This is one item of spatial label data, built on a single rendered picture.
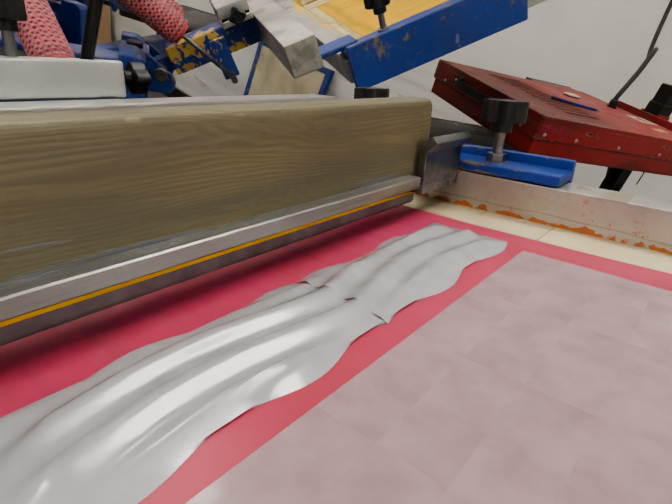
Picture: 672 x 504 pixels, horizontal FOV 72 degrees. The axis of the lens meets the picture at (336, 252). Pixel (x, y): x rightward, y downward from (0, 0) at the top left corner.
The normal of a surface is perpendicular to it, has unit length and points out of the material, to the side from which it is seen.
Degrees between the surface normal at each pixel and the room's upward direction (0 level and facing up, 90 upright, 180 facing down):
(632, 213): 90
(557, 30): 90
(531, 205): 90
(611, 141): 91
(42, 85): 75
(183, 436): 13
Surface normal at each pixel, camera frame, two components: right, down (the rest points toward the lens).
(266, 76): -0.57, 0.12
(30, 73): 0.77, 0.28
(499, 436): 0.05, -0.92
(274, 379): 0.51, -0.51
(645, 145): 0.34, 0.58
